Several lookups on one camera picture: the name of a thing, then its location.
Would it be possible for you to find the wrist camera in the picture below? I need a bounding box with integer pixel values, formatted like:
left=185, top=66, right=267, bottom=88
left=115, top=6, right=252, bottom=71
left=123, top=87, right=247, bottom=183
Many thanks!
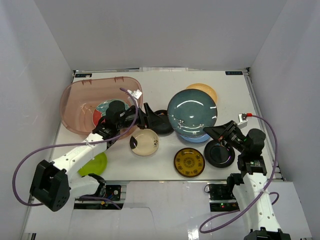
left=127, top=89, right=143, bottom=100
left=237, top=113, right=248, bottom=129

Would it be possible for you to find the black glossy plate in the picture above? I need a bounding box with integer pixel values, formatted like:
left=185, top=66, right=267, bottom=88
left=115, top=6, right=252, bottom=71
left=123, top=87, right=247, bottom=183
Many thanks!
left=151, top=109, right=174, bottom=135

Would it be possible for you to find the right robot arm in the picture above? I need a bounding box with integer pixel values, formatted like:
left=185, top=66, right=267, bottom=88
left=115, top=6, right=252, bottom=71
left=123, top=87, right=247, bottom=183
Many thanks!
left=203, top=120, right=291, bottom=240

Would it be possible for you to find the dark teal ceramic plate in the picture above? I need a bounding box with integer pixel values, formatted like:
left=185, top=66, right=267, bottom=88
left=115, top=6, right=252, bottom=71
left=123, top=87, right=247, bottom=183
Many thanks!
left=167, top=89, right=218, bottom=138

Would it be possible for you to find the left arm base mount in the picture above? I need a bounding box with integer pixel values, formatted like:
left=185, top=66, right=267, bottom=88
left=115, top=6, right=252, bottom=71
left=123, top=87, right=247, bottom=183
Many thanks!
left=102, top=185, right=122, bottom=201

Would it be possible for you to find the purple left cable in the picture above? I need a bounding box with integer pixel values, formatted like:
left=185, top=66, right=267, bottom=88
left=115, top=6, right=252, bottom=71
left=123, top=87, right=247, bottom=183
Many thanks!
left=12, top=87, right=141, bottom=207

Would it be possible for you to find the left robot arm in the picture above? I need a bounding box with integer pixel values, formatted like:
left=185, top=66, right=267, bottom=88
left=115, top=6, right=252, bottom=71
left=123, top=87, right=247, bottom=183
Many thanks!
left=30, top=100, right=164, bottom=212

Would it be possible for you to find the red and teal floral plate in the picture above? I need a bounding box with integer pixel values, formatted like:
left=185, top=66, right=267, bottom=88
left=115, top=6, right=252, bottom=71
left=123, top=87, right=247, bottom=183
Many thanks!
left=92, top=99, right=129, bottom=127

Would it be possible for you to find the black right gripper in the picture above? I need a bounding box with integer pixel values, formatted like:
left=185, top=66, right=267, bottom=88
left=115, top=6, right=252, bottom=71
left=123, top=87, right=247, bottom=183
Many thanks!
left=203, top=120, right=249, bottom=155

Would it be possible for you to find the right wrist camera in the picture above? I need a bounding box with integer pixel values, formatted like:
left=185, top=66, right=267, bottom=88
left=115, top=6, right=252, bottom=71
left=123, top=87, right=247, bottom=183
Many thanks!
left=237, top=113, right=248, bottom=129

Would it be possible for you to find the black plate with iridescent rim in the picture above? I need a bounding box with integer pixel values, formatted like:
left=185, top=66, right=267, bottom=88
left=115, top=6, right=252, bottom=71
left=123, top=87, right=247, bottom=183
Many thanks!
left=204, top=140, right=236, bottom=169

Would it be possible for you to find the brown and yellow patterned plate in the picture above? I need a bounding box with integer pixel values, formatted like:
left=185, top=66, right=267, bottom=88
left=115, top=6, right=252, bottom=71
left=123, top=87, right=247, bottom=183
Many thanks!
left=173, top=147, right=206, bottom=178

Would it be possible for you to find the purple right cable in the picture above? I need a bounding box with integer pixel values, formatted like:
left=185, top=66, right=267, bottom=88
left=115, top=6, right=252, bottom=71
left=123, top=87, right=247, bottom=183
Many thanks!
left=199, top=113, right=280, bottom=235

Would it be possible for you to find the light blue plate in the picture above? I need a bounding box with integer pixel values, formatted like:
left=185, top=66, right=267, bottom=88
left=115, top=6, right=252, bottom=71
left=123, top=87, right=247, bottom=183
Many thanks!
left=180, top=134, right=211, bottom=144

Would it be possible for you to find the purple cable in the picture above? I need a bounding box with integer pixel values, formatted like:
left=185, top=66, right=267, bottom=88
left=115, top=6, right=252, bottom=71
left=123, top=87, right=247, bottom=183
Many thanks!
left=199, top=113, right=280, bottom=235
left=12, top=87, right=141, bottom=207

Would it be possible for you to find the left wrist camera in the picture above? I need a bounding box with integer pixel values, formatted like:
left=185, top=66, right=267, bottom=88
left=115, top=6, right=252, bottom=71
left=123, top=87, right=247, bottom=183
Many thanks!
left=127, top=89, right=143, bottom=100

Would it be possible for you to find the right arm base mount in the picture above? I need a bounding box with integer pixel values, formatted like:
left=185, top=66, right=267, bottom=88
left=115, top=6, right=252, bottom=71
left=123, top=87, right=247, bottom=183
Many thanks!
left=203, top=183, right=240, bottom=212

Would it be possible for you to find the lime green plate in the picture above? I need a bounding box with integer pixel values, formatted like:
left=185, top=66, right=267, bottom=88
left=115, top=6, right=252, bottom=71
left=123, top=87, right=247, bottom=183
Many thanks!
left=78, top=152, right=108, bottom=177

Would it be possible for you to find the cream plate with black patch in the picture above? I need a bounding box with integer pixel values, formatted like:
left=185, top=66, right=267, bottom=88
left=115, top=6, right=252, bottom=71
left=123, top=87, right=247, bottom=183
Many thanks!
left=129, top=129, right=159, bottom=157

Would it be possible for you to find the pink translucent plastic bin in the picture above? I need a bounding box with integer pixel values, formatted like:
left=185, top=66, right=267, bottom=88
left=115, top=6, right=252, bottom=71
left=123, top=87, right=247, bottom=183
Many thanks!
left=59, top=76, right=142, bottom=136

